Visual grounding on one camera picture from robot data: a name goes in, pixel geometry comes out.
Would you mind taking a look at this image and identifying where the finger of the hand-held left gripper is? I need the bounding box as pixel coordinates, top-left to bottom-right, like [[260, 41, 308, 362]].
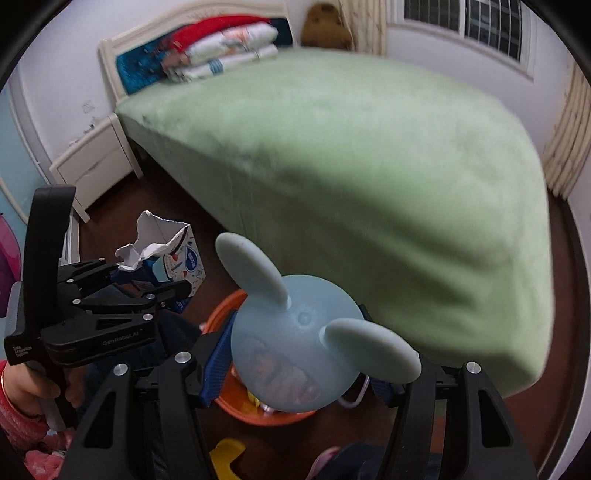
[[58, 258, 121, 297], [73, 279, 193, 320]]

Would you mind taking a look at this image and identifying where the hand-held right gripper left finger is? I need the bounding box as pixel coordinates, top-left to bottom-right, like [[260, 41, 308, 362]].
[[60, 323, 236, 480]]

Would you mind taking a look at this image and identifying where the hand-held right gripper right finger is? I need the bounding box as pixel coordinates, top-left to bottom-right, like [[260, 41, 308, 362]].
[[372, 355, 539, 480]]

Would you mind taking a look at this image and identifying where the light blue eared container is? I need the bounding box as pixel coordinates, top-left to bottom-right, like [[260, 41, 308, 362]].
[[216, 232, 422, 414]]

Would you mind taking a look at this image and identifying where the orange plastic basin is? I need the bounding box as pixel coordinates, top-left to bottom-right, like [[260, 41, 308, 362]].
[[203, 290, 320, 428]]

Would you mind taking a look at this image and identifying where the person's left forearm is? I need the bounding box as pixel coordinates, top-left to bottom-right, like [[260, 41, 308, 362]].
[[0, 360, 70, 480]]

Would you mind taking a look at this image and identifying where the person's left hand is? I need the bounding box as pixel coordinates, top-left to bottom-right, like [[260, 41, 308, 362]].
[[2, 360, 86, 418]]

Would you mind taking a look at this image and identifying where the pink object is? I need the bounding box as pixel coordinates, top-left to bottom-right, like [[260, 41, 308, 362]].
[[0, 216, 22, 288]]

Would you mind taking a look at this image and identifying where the person's right leg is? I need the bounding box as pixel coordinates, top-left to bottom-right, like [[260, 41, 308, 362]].
[[323, 442, 395, 480]]

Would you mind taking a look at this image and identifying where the yellow plastic stool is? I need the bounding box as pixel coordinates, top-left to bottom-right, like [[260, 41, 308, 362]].
[[209, 438, 248, 480]]

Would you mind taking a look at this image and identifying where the pink slipper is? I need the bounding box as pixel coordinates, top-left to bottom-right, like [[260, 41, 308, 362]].
[[306, 445, 341, 480]]

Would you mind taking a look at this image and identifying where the white nightstand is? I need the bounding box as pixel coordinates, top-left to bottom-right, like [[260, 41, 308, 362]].
[[49, 113, 145, 224]]

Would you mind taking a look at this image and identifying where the white headboard with blue panel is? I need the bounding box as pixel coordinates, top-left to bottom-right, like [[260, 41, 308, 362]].
[[98, 2, 297, 110]]

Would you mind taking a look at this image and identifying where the green bed blanket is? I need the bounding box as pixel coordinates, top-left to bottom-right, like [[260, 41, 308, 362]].
[[115, 48, 555, 398]]

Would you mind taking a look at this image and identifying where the white printed folded quilt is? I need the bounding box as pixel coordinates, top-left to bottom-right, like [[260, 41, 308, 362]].
[[163, 44, 280, 85], [186, 23, 280, 64]]

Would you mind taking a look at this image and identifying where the red folded quilt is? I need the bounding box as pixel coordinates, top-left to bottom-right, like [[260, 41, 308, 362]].
[[172, 15, 272, 52]]

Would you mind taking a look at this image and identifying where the beige curtain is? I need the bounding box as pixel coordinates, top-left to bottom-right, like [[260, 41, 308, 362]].
[[544, 60, 591, 200], [338, 0, 389, 57]]

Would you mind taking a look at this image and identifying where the brown plush toy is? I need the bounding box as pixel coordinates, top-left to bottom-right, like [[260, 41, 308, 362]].
[[301, 2, 352, 49]]

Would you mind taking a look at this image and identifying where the barred window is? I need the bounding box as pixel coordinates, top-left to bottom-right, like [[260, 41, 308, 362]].
[[401, 0, 540, 83]]

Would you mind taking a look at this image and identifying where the white cable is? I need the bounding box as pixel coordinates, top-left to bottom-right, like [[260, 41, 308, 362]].
[[338, 374, 371, 411]]

